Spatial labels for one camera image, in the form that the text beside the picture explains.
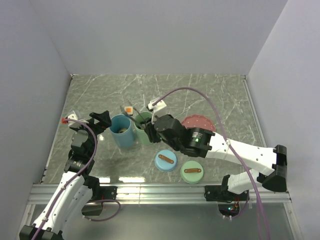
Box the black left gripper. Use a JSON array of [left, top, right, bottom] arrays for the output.
[[72, 110, 111, 157]]

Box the cream steamed bun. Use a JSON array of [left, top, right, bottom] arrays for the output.
[[119, 128, 127, 133]]

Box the orange sushi roll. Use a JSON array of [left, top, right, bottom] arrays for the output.
[[124, 106, 134, 116]]

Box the blue lid with handle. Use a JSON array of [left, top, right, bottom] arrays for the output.
[[154, 149, 178, 172]]

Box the green lid with handle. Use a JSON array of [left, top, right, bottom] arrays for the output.
[[180, 160, 204, 184]]

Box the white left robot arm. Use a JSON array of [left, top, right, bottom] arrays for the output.
[[19, 110, 119, 240]]

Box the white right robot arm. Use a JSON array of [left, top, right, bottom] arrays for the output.
[[144, 114, 288, 200]]

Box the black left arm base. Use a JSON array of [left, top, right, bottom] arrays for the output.
[[91, 185, 118, 201]]

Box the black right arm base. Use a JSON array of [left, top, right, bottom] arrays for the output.
[[204, 174, 250, 204]]

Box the blue cylindrical lunch container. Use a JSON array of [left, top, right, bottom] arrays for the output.
[[109, 114, 135, 148]]

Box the green cylindrical lunch container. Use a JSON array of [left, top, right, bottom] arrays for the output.
[[134, 111, 152, 145]]

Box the pink dotted plate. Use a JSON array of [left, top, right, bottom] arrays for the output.
[[181, 114, 216, 132]]

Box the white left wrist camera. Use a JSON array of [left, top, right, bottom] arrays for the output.
[[61, 110, 87, 128]]

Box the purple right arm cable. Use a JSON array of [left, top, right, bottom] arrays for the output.
[[153, 86, 272, 240]]

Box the aluminium table edge rail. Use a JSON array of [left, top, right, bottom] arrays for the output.
[[241, 74, 278, 182]]

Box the aluminium front frame rail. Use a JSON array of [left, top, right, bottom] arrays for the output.
[[27, 182, 292, 206]]

